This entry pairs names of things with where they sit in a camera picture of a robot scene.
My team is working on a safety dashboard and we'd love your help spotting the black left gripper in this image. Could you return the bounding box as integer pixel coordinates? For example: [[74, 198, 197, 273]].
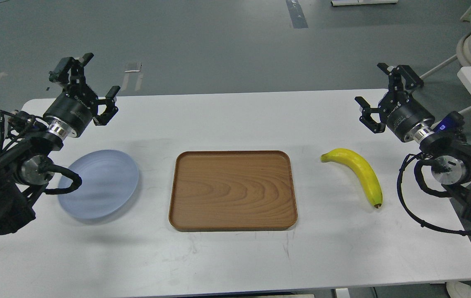
[[43, 53, 121, 138]]

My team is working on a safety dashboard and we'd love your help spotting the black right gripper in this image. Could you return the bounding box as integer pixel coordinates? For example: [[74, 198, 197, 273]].
[[355, 63, 435, 143]]

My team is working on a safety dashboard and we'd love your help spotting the light blue plate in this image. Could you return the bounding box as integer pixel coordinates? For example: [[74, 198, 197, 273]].
[[58, 150, 139, 219]]

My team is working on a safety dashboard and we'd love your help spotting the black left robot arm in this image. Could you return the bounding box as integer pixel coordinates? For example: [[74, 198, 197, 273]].
[[0, 53, 120, 236]]

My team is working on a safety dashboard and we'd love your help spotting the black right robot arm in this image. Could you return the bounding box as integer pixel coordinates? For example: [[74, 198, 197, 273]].
[[355, 62, 471, 236]]

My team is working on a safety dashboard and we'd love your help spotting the yellow banana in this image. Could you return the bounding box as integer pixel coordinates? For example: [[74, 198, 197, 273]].
[[320, 148, 383, 208]]

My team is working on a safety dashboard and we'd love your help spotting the brown wooden tray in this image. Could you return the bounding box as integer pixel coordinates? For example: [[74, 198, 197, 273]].
[[168, 150, 298, 232]]

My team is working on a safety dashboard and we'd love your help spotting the white shoe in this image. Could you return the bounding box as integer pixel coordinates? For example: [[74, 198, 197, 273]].
[[446, 281, 471, 298]]

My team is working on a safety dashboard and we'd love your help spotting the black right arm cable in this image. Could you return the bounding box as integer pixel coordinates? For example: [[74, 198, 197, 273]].
[[397, 152, 471, 237]]

